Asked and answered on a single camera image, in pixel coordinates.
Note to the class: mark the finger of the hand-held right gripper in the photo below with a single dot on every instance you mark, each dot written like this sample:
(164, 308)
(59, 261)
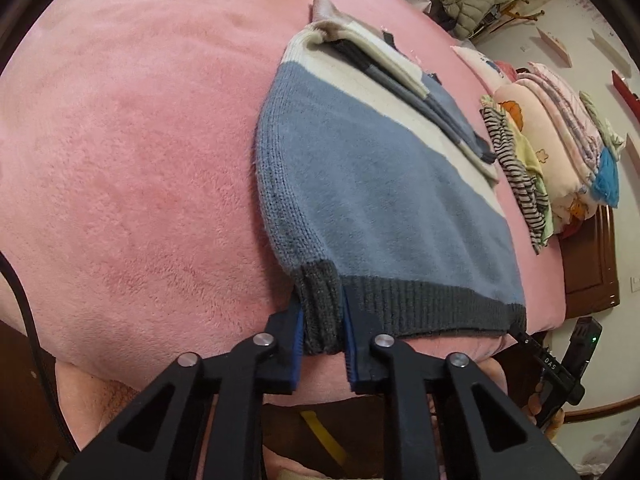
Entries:
(550, 362)

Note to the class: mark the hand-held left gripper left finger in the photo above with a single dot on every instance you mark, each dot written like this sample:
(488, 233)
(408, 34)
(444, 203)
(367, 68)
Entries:
(297, 355)

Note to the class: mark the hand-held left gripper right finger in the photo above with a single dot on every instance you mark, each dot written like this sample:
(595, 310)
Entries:
(351, 360)

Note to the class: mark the colour-block knit sweater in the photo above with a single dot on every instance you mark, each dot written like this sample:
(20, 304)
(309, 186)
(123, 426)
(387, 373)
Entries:
(370, 200)

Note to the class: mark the person's right hand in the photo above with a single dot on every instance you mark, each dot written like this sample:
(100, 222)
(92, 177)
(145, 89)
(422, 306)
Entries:
(555, 422)

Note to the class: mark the wooden headboard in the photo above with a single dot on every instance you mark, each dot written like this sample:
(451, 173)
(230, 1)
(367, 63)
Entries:
(590, 270)

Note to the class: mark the light green garment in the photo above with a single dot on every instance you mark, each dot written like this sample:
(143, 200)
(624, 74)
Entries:
(547, 217)

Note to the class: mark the blue fringed towel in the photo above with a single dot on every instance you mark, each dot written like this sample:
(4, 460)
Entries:
(607, 180)

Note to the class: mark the black white striped garment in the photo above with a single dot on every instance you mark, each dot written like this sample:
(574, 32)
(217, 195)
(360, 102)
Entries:
(515, 175)

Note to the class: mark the pale green crumpled garment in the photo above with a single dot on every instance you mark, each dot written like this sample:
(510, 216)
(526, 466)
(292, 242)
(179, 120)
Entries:
(602, 120)

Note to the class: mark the stack of folded pink blankets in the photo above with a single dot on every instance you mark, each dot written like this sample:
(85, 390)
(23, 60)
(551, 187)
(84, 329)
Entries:
(565, 105)

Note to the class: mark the pink plush bed blanket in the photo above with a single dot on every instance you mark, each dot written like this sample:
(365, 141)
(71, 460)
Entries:
(140, 170)

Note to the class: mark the pink printed pillow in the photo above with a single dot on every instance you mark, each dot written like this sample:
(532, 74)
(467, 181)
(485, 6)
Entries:
(480, 67)

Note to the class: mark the wooden coat rack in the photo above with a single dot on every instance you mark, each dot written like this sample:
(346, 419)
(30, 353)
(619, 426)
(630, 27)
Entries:
(505, 15)

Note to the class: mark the beige padded coat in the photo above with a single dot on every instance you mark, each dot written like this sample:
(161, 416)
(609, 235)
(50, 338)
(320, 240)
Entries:
(475, 0)

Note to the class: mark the red wall shelf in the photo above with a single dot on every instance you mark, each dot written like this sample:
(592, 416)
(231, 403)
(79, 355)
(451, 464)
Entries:
(626, 87)

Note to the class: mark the wooden wall shelf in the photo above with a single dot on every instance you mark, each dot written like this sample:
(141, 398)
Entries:
(554, 47)
(612, 52)

